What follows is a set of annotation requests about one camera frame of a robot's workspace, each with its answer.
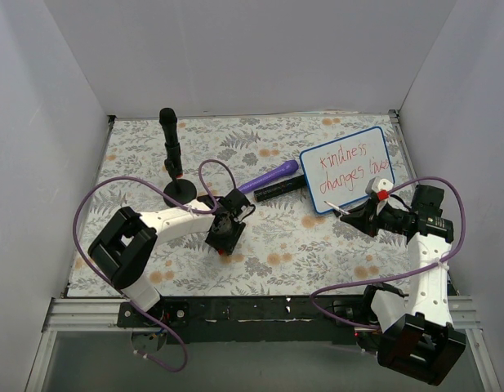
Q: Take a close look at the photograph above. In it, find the red whiteboard marker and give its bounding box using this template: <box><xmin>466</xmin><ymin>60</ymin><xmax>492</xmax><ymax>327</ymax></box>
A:
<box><xmin>325</xmin><ymin>201</ymin><xmax>350</xmax><ymax>216</ymax></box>

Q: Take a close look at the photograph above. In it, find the blue framed whiteboard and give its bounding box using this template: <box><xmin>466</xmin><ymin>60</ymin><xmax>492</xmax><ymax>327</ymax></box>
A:
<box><xmin>300</xmin><ymin>127</ymin><xmax>395</xmax><ymax>214</ymax></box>

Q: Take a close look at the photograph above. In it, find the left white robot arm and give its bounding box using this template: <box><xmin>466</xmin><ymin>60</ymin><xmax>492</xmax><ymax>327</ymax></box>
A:
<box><xmin>88</xmin><ymin>189</ymin><xmax>256</xmax><ymax>327</ymax></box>

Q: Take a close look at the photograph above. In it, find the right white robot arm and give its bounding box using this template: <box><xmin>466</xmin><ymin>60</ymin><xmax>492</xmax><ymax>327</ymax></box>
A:
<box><xmin>341</xmin><ymin>177</ymin><xmax>466</xmax><ymax>385</ymax></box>

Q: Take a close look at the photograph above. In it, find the floral table mat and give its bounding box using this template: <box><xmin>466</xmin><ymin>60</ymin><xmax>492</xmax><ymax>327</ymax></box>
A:
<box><xmin>66</xmin><ymin>112</ymin><xmax>449</xmax><ymax>297</ymax></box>

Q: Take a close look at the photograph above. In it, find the black microphone on stand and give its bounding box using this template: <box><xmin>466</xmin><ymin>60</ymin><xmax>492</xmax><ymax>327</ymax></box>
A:
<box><xmin>159</xmin><ymin>108</ymin><xmax>197</xmax><ymax>204</ymax></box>

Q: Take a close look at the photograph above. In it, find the black glitter microphone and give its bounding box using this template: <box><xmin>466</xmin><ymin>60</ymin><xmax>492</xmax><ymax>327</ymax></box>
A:
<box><xmin>253</xmin><ymin>175</ymin><xmax>306</xmax><ymax>202</ymax></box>

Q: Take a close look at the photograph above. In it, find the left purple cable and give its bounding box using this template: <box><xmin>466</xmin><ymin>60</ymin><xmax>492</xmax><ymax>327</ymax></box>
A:
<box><xmin>73</xmin><ymin>158</ymin><xmax>239</xmax><ymax>373</ymax></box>

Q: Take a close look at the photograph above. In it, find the purple cable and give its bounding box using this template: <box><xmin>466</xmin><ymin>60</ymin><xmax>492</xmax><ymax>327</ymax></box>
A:
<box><xmin>309</xmin><ymin>176</ymin><xmax>467</xmax><ymax>354</ymax></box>
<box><xmin>73</xmin><ymin>158</ymin><xmax>239</xmax><ymax>373</ymax></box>

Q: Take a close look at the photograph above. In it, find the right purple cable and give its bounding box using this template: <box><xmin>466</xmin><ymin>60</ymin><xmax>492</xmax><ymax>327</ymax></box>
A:
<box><xmin>309</xmin><ymin>176</ymin><xmax>467</xmax><ymax>354</ymax></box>

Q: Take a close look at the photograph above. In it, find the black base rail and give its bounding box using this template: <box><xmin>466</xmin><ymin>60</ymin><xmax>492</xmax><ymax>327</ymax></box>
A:
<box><xmin>116</xmin><ymin>294</ymin><xmax>394</xmax><ymax>356</ymax></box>

